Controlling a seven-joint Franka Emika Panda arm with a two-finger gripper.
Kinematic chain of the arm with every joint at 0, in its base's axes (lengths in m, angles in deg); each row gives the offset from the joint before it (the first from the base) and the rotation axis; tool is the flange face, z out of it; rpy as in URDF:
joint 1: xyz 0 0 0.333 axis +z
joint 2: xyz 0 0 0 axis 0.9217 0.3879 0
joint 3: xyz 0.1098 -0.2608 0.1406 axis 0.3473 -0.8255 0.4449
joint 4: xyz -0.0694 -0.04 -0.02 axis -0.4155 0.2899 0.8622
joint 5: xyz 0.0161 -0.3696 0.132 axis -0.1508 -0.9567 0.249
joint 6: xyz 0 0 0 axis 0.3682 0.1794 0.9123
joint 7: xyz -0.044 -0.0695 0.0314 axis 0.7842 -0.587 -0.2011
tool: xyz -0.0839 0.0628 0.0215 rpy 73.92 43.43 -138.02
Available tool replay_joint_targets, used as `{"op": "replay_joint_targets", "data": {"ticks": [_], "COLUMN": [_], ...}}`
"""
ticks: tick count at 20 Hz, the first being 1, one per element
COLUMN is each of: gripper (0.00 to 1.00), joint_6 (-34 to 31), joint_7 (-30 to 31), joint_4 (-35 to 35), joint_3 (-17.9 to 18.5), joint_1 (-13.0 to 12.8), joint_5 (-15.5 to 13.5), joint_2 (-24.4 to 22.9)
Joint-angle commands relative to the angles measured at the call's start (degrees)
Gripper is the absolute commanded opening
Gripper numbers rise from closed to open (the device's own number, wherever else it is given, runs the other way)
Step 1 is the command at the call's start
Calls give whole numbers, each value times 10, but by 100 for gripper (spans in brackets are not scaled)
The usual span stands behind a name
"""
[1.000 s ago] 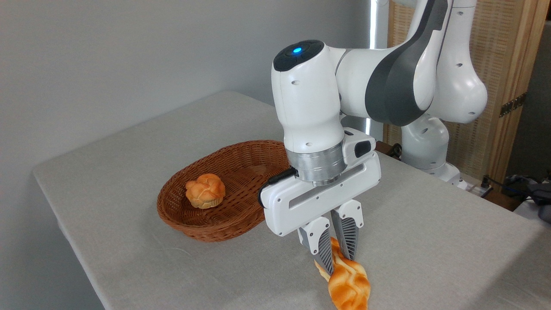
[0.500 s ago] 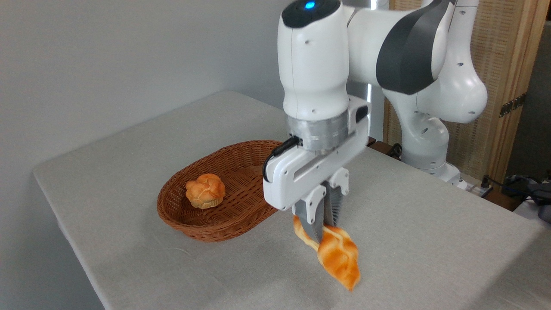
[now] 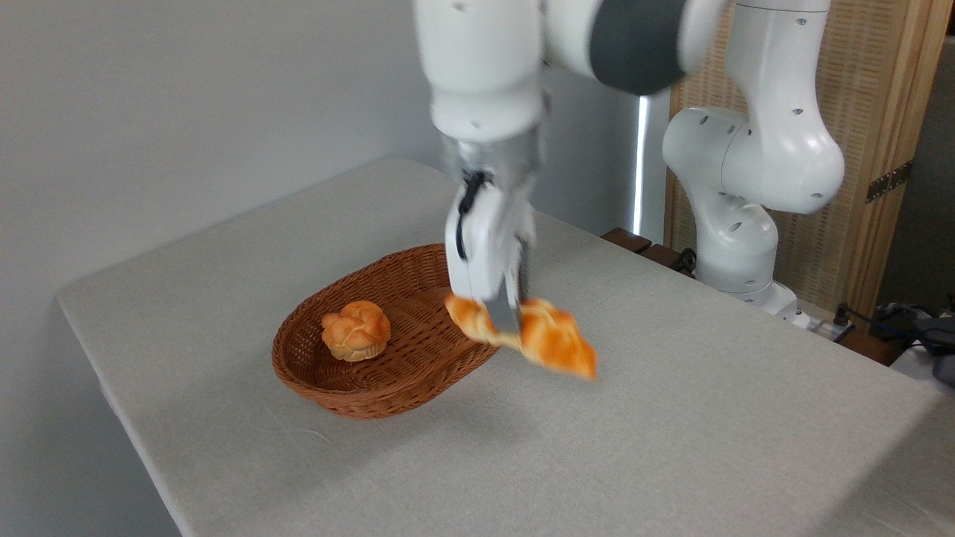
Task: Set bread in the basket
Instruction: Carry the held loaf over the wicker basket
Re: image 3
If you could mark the wooden rattan folding screen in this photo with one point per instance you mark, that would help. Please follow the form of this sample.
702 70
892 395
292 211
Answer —
858 89

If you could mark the brown wicker oval basket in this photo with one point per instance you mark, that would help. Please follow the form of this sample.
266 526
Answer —
403 350

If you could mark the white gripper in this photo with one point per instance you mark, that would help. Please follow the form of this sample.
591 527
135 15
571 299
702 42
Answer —
485 246

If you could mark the dark grey device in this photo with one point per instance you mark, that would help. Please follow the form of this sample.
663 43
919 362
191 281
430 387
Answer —
940 350

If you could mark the dark brown wooden block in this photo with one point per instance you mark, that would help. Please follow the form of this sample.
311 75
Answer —
627 240
660 256

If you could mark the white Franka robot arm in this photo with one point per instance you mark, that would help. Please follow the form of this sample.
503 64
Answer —
477 60

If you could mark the long braided bread loaf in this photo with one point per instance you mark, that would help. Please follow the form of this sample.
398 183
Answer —
556 343

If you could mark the round golden bread bun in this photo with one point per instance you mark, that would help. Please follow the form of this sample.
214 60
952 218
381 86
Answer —
356 332

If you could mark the metal screen hinge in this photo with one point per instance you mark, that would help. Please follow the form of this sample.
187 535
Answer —
888 182

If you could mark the white power strip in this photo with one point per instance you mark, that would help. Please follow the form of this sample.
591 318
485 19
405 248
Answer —
828 328

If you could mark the grey tablecloth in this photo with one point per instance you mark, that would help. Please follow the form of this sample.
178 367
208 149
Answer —
671 432

